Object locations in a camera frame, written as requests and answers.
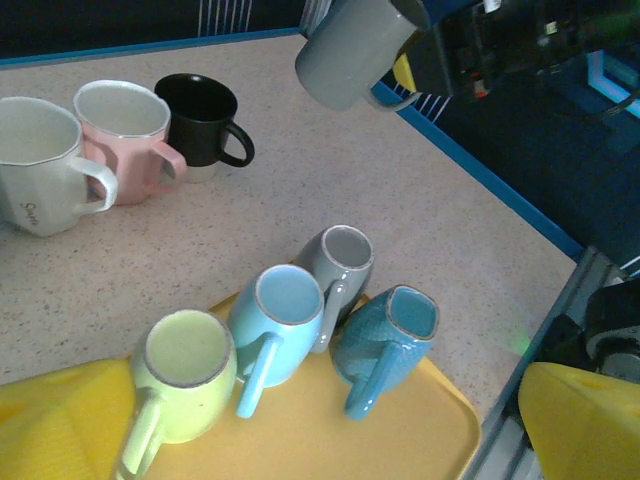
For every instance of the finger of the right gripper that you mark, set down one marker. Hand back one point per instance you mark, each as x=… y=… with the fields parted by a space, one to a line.
x=450 y=10
x=406 y=75

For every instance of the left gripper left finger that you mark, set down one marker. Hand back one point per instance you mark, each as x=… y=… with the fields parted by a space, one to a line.
x=55 y=425

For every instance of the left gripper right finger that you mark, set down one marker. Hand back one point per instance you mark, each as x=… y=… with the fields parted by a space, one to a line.
x=590 y=430

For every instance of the large grey mug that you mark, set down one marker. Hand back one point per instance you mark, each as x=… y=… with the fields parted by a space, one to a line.
x=350 y=50

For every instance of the light green mug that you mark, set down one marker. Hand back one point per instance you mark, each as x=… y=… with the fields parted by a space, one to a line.
x=185 y=360

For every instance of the small grey mug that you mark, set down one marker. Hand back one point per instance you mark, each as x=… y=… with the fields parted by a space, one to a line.
x=345 y=250

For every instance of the black mug white base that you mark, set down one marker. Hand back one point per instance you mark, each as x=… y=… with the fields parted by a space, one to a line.
x=195 y=130

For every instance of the teal textured mug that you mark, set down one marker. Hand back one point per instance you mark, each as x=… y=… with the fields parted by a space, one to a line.
x=380 y=340

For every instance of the light blue mug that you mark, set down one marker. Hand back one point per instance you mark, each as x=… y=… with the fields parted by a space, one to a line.
x=285 y=310

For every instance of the white faceted mug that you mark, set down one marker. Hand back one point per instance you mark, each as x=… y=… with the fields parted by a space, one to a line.
x=35 y=165

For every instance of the pink faceted mug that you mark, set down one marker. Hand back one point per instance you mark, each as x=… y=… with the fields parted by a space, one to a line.
x=125 y=150

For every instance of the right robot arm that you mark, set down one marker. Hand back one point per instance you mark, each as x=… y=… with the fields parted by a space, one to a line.
x=615 y=320

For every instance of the blue table border strip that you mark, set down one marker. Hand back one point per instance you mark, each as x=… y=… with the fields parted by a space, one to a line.
x=475 y=169

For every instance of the yellow tray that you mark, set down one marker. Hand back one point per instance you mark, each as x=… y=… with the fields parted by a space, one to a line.
x=310 y=440

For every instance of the aluminium front rail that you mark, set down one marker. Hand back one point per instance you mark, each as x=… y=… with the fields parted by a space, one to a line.
x=565 y=310

